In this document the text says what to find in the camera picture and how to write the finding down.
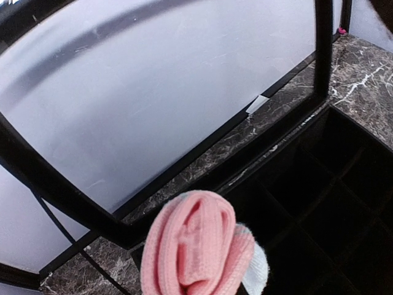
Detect pink patterned sock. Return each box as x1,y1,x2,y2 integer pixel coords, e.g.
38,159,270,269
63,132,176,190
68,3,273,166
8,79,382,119
140,191,270,294

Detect black display case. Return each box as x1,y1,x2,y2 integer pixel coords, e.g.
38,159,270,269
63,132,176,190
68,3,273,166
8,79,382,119
1,1,392,294

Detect right black frame post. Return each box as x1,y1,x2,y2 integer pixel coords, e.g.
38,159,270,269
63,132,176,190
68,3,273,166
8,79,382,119
338,0,352,34

